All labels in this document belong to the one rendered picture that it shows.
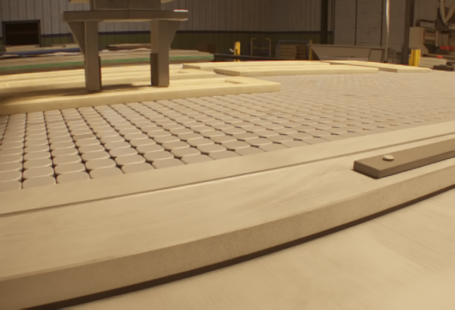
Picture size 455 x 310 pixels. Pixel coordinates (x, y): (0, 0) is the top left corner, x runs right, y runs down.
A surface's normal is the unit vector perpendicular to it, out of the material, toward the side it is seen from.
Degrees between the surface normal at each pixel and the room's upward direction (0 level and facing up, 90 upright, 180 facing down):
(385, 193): 90
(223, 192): 0
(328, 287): 0
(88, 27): 90
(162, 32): 90
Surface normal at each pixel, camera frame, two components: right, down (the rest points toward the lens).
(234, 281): 0.00, -0.97
